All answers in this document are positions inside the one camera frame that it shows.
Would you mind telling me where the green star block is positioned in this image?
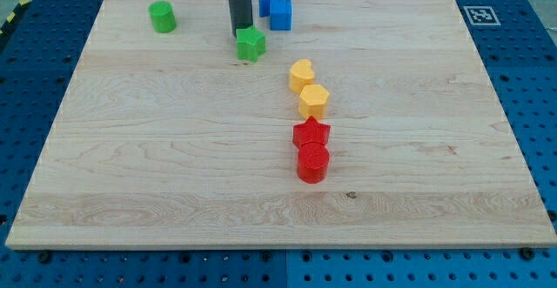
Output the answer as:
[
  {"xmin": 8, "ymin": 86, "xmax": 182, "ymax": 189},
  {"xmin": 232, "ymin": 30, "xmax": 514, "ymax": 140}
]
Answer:
[{"xmin": 236, "ymin": 25, "xmax": 266, "ymax": 63}]

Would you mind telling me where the red star block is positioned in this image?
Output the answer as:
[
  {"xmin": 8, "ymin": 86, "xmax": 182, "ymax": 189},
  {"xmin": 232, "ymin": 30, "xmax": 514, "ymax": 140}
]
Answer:
[{"xmin": 292, "ymin": 116, "xmax": 331, "ymax": 149}]

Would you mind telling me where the yellow heart block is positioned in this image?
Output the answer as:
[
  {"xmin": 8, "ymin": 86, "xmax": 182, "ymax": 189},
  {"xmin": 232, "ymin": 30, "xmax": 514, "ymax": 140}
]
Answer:
[{"xmin": 289, "ymin": 59, "xmax": 315, "ymax": 94}]

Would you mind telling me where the yellow hexagon block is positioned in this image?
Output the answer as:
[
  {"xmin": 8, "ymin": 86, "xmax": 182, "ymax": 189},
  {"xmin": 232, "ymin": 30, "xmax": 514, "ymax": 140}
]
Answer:
[{"xmin": 299, "ymin": 84, "xmax": 330, "ymax": 119}]

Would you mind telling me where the wooden board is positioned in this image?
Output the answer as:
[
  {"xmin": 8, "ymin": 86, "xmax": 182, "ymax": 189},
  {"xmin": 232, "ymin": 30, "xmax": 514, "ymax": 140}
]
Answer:
[{"xmin": 6, "ymin": 0, "xmax": 556, "ymax": 251}]

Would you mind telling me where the blue cube block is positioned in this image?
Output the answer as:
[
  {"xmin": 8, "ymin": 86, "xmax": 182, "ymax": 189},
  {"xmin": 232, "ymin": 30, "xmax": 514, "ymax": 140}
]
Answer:
[{"xmin": 270, "ymin": 0, "xmax": 292, "ymax": 30}]

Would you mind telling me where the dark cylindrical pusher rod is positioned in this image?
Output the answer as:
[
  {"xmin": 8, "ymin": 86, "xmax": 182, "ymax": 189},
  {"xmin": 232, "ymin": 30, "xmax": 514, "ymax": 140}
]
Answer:
[{"xmin": 228, "ymin": 0, "xmax": 253, "ymax": 37}]

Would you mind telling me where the green cylinder block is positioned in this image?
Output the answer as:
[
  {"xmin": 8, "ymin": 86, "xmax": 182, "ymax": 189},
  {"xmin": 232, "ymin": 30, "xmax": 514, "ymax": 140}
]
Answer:
[{"xmin": 148, "ymin": 1, "xmax": 177, "ymax": 33}]

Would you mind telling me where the white fiducial marker tag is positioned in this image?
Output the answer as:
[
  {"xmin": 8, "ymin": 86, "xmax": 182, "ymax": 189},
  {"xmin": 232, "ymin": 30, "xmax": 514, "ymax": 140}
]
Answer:
[{"xmin": 463, "ymin": 5, "xmax": 500, "ymax": 26}]

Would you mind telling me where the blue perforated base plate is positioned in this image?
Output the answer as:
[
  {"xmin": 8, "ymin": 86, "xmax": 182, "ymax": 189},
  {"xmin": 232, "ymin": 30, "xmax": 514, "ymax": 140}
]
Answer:
[{"xmin": 1, "ymin": 0, "xmax": 556, "ymax": 287}]

